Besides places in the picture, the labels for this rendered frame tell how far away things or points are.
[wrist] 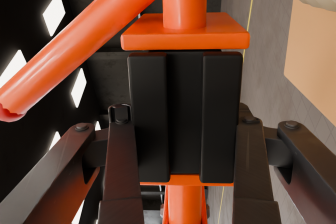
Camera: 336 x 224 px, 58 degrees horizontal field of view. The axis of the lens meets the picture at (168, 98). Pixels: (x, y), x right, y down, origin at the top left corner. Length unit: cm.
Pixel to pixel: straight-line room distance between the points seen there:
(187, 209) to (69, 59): 11
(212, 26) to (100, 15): 6
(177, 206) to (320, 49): 20
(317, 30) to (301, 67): 5
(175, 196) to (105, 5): 12
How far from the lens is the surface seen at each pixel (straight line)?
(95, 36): 18
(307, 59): 35
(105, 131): 16
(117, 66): 1100
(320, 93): 32
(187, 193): 19
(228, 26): 16
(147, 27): 16
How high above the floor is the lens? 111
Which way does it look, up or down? 3 degrees up
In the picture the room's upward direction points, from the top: 91 degrees counter-clockwise
